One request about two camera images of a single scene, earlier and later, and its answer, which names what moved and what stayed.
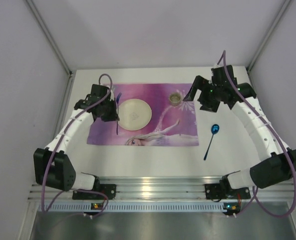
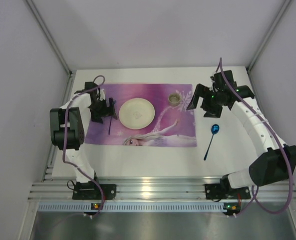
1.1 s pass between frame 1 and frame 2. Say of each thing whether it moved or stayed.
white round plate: stayed
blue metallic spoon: stayed
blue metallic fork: moved
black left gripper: stayed
